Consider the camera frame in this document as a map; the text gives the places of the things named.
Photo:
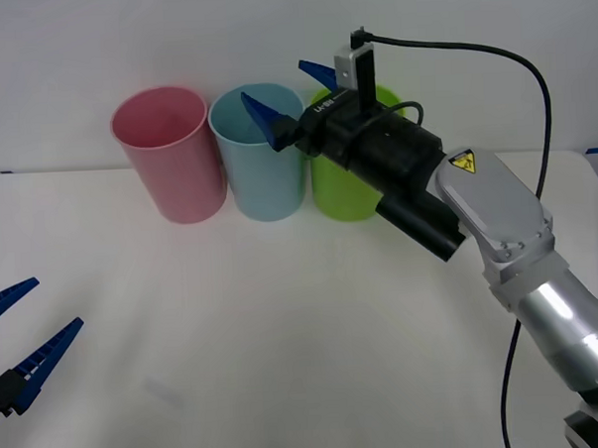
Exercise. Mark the silver and black right arm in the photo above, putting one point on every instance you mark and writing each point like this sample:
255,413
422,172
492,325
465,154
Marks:
491,201

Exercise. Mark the pale blue plastic waste bin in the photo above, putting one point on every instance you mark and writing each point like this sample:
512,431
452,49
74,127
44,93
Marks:
262,186

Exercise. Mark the green plastic waste bin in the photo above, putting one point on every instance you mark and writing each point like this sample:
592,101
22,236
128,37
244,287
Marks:
337,197

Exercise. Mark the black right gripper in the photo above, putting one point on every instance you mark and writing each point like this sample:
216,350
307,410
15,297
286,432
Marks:
332,128

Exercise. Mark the pink plastic waste bin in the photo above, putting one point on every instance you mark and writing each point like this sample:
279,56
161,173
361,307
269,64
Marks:
188,184

